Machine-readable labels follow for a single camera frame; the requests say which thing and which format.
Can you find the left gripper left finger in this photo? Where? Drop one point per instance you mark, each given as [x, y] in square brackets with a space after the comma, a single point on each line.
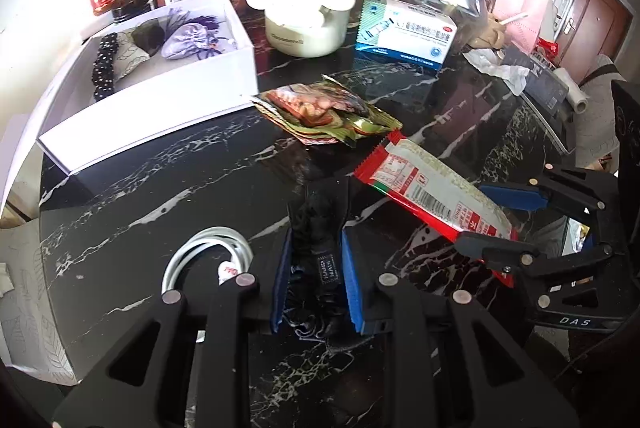
[186, 346]

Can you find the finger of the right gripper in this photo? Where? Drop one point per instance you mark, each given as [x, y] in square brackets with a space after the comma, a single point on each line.
[582, 194]
[499, 254]

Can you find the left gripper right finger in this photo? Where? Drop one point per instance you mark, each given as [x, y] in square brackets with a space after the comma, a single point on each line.
[449, 363]

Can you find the red white snack bar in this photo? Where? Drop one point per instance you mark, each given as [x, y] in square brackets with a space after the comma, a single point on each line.
[448, 204]

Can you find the green brown snack packet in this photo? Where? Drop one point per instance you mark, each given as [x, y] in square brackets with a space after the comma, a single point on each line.
[325, 112]

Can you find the black polka dot scrunchie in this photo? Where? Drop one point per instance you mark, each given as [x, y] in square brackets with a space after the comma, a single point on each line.
[102, 76]

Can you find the white printed snack packet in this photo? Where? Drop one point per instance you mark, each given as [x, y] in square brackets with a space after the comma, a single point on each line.
[128, 56]

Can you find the lavender drawstring sachet pouch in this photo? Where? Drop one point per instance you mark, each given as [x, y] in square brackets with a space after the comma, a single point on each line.
[201, 36]

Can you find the clear grey plastic cup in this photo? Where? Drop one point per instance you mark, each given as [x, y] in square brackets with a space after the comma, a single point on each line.
[149, 36]

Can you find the crumpled white tissue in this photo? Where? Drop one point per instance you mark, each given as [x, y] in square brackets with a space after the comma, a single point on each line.
[486, 61]

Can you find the grey leaf pattern cushion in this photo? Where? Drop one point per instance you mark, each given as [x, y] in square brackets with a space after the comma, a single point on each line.
[29, 336]

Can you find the blue white medicine box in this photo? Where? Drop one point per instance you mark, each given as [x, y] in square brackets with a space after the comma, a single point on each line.
[405, 32]

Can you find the white open gift box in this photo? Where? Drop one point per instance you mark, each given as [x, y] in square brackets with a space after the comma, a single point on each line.
[156, 98]

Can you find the dark green glass jar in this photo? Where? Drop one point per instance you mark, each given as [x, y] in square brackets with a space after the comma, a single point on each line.
[129, 9]

